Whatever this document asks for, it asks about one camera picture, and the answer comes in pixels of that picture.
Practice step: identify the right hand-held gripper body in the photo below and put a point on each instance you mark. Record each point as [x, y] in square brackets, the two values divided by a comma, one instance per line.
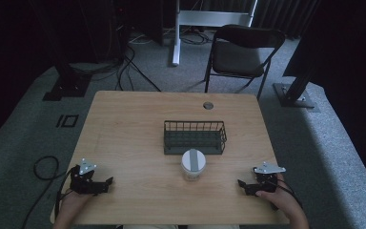
[266, 178]

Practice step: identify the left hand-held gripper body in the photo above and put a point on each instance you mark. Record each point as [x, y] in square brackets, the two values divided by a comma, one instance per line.
[83, 182]

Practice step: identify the person's left hand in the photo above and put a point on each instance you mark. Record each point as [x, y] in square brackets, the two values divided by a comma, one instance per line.
[73, 203]

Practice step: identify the person's right hand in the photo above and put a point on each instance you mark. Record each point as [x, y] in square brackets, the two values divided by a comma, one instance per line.
[281, 198]

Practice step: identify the white cup with grey lid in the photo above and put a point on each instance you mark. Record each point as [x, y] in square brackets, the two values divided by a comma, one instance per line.
[193, 165]

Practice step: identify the black metal stand with base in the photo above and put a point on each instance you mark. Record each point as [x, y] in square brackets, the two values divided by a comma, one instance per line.
[295, 92]
[68, 84]

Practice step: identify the black folding chair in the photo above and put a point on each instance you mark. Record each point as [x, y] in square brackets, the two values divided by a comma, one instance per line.
[239, 57]

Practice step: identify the dark curtain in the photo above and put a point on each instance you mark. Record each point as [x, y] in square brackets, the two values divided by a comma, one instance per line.
[286, 14]

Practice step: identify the white desk frame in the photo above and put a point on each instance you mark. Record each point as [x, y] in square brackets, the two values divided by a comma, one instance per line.
[184, 19]

